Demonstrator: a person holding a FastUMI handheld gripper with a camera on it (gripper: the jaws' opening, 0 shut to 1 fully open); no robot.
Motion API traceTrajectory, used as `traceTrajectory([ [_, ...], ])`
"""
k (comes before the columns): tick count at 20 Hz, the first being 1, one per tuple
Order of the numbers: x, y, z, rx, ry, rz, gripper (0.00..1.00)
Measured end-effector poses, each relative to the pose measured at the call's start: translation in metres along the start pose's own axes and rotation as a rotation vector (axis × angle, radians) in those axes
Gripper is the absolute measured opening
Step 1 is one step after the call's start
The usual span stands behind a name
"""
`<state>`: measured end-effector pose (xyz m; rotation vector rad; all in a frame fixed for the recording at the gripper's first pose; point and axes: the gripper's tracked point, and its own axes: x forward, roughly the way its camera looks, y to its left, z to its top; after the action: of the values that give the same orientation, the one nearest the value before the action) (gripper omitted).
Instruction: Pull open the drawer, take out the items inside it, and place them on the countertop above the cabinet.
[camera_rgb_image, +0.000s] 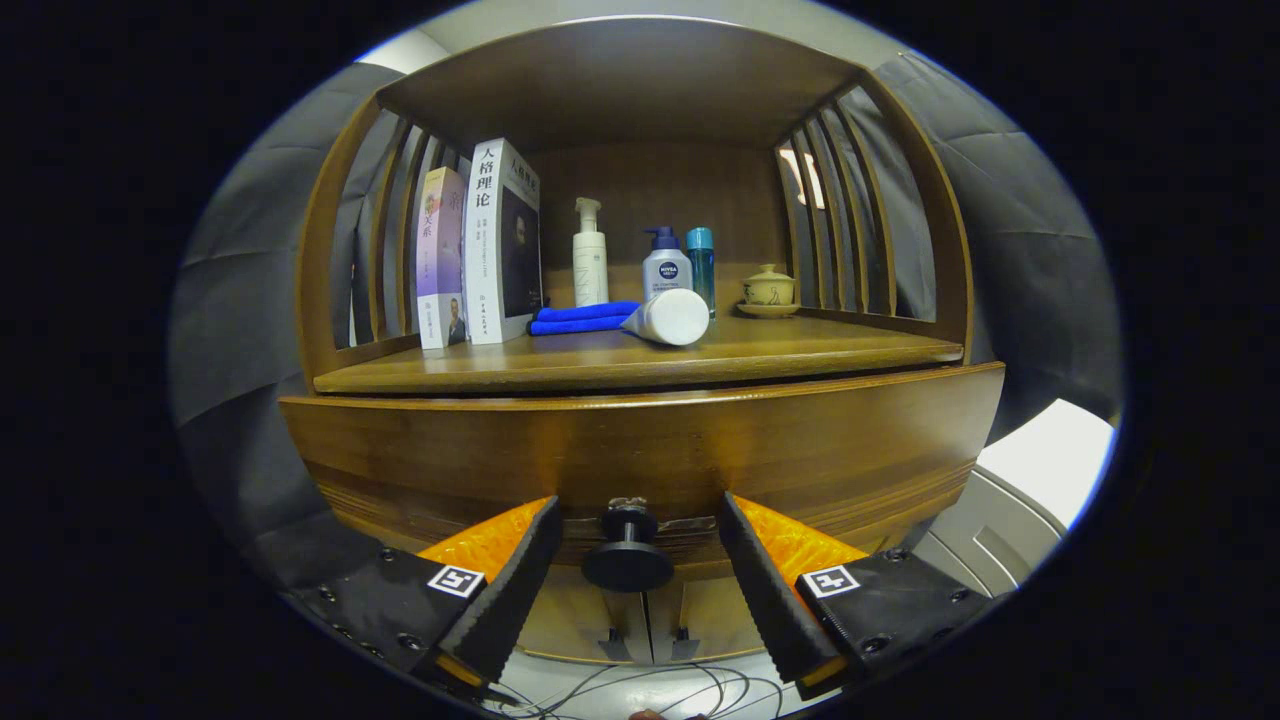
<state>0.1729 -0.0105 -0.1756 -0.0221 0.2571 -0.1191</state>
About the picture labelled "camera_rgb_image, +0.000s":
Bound white book with portrait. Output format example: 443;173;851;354
462;137;544;346

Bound wooden cabinet door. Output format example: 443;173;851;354
515;575;651;666
645;575;776;661

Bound white tube with green end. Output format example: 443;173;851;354
620;288;711;347

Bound purple book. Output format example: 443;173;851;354
415;166;469;350

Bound cream lidded teacup with saucer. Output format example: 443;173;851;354
736;263;801;319

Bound wooden countertop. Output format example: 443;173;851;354
312;300;966;396

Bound wooden cabinet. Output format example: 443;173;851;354
293;15;976;666

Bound black cables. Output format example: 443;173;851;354
490;660;791;720

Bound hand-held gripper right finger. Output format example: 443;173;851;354
718;490;1011;701

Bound blue folded cloth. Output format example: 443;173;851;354
528;300;642;337

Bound wooden drawer with black knob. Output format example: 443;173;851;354
278;362;1007;593

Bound white bottle with blue pump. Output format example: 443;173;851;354
641;226;694;299

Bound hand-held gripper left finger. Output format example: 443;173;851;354
285;495;563;691

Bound teal clear bottle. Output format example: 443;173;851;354
685;227;717;319

